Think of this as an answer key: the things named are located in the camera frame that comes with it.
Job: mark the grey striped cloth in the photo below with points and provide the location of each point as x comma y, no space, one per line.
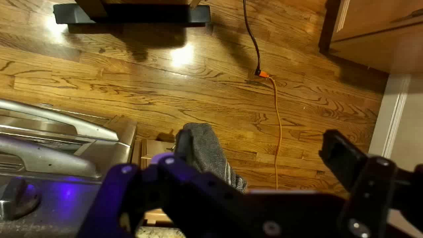
220,164

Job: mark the stainless steel gas stove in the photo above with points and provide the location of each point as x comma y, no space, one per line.
52,164

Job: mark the dark metal stand base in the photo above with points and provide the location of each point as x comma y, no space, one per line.
134,13

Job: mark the white baseboard trim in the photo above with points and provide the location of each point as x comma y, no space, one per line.
389,115

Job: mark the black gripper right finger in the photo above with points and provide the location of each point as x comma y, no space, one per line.
343,157

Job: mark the wooden lower cabinet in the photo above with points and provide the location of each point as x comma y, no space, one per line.
384,34

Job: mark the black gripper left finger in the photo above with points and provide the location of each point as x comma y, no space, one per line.
187,146

